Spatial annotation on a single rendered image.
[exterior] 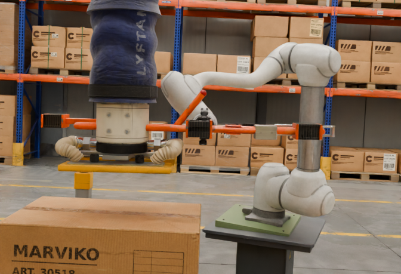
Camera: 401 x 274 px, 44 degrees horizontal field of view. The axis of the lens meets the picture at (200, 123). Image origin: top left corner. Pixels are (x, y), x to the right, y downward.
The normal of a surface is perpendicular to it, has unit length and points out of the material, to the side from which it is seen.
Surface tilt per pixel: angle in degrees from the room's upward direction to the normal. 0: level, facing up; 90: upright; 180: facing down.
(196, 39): 90
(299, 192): 93
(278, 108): 90
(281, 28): 85
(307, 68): 102
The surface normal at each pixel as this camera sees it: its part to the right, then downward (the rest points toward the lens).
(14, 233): -0.02, 0.05
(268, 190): -0.66, -0.02
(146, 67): 0.76, -0.22
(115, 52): -0.12, -0.18
